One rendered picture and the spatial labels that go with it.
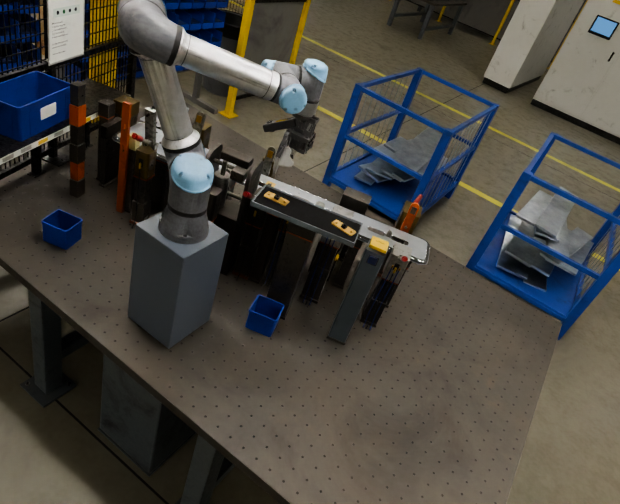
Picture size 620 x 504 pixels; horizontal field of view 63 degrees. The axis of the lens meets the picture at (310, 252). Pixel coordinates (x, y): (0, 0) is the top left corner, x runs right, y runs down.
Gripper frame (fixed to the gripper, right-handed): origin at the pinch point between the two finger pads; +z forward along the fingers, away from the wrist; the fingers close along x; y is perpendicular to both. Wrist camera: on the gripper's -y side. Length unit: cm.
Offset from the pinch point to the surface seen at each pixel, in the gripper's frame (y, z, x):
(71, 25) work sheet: -114, -1, 33
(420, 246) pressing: 54, 28, 38
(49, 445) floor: -44, 128, -57
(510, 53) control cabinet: 79, 67, 807
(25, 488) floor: -39, 128, -74
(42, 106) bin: -91, 15, -7
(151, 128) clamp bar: -56, 14, 9
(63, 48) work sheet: -113, 8, 28
